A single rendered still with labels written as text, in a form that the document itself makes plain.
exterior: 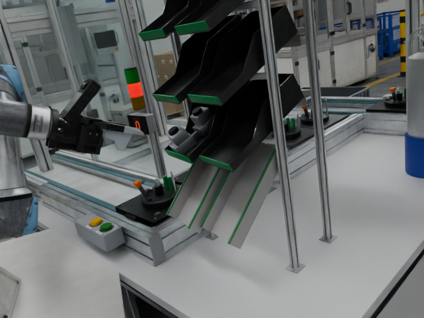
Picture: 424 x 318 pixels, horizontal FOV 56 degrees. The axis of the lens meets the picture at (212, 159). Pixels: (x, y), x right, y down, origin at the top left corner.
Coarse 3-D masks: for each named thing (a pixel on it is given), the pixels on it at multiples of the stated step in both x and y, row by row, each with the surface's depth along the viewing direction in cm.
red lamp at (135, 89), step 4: (132, 84) 146; (136, 84) 146; (140, 84) 148; (128, 88) 148; (132, 88) 146; (136, 88) 146; (140, 88) 148; (132, 92) 147; (136, 92) 147; (140, 92) 148; (132, 96) 147; (136, 96) 147
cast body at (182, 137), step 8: (176, 128) 107; (168, 136) 108; (176, 136) 106; (184, 136) 107; (192, 136) 108; (200, 136) 111; (176, 144) 107; (184, 144) 108; (192, 144) 109; (176, 152) 108; (184, 152) 109
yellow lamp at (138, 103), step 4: (140, 96) 148; (132, 100) 148; (136, 100) 148; (140, 100) 148; (132, 104) 149; (136, 104) 148; (140, 104) 148; (144, 104) 150; (136, 108) 149; (140, 108) 149; (144, 108) 150
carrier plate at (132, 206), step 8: (176, 184) 151; (128, 200) 144; (136, 200) 143; (120, 208) 139; (128, 208) 137; (136, 208) 136; (144, 208) 135; (160, 208) 133; (168, 208) 132; (136, 216) 131; (144, 216) 129; (152, 216) 128; (160, 216) 127; (168, 216) 128; (152, 224) 125
